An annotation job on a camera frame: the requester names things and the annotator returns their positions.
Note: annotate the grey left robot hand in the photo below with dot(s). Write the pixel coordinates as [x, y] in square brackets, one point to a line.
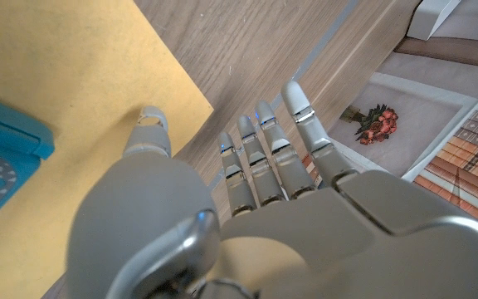
[305, 241]

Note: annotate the blue flip phone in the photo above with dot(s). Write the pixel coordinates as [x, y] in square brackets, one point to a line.
[2, 166]

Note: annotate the printed bookshelf backdrop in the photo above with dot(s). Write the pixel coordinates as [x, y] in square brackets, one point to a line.
[430, 116]

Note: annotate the yellow felt sheet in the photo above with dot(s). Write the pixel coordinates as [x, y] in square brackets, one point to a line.
[77, 83]

